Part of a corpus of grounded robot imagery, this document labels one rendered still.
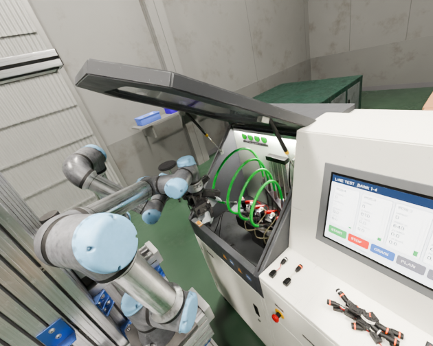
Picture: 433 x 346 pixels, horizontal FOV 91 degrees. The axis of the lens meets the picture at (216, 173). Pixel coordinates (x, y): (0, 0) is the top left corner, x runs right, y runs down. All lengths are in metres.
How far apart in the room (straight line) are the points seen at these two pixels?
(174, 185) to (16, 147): 3.16
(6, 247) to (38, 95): 3.05
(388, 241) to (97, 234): 0.85
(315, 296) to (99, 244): 0.84
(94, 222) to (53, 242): 0.09
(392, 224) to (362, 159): 0.22
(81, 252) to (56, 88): 3.38
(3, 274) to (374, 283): 1.18
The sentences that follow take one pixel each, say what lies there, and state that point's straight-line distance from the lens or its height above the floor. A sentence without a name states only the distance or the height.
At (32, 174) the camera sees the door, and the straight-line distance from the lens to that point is 3.84.
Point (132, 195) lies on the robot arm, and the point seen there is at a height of 1.57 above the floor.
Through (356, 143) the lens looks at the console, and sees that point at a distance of 0.85.
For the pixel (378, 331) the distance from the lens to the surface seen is 1.00.
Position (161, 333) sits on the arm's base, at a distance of 0.98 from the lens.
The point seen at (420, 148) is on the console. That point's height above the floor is 1.54.
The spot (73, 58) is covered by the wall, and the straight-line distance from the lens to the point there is 3.91.
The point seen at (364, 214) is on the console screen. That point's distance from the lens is 0.91.
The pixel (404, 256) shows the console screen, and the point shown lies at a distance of 0.93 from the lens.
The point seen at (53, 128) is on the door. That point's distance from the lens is 3.76.
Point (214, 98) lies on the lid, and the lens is 0.63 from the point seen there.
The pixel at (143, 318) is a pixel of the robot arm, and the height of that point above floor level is 1.23.
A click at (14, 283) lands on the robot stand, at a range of 0.91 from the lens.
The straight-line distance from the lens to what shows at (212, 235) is 1.38.
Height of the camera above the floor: 1.89
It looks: 28 degrees down
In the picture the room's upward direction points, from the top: 16 degrees counter-clockwise
